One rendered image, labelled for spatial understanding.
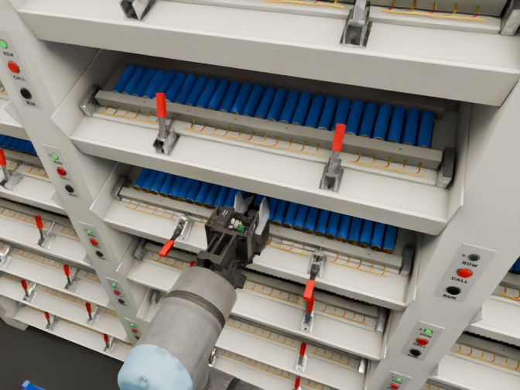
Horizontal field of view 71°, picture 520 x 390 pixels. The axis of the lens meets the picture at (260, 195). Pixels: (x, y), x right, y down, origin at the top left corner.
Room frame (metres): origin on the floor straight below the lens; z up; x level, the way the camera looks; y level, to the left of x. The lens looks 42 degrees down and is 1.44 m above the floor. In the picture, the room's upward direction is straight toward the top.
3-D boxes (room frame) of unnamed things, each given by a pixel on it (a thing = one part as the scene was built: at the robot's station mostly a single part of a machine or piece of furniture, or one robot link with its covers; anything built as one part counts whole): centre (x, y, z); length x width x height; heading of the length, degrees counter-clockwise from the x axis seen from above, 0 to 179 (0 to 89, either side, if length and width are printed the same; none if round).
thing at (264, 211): (0.46, 0.00, 0.99); 0.09 x 0.03 x 0.06; 156
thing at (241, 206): (0.48, 0.04, 0.99); 0.09 x 0.03 x 0.06; 164
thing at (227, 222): (0.37, 0.05, 1.00); 0.12 x 0.08 x 0.09; 160
